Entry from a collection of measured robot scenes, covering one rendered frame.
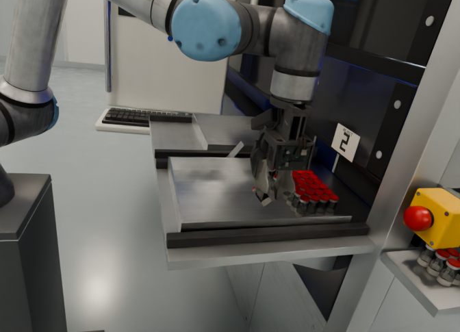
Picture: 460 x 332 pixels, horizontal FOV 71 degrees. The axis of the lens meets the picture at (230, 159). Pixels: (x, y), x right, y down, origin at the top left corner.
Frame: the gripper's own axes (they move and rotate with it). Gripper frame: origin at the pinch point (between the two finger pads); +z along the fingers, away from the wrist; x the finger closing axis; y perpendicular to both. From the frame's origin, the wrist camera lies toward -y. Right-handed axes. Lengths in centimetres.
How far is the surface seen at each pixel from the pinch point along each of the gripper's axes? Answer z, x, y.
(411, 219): -6.0, 16.6, 18.6
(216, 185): 4.8, -8.4, -10.4
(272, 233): 3.1, -1.9, 9.1
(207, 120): 4, -4, -52
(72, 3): -7, -137, -538
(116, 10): -26, -36, -89
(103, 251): 92, -47, -90
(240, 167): 4.2, -0.6, -18.5
